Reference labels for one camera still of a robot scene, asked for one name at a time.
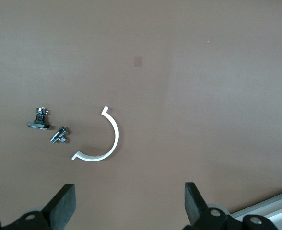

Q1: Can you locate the white semicircular clamp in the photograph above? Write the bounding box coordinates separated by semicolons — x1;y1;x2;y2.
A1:
71;106;120;162

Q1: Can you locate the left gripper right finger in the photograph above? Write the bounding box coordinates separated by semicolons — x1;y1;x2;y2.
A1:
184;182;280;230

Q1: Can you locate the small metal fitting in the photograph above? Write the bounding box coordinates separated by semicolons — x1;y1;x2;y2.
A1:
50;126;69;144

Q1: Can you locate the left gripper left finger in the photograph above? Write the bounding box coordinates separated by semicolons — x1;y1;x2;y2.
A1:
0;184;77;230

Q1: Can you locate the black T-shaped switch part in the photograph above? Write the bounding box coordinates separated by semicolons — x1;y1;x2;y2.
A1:
27;107;51;130

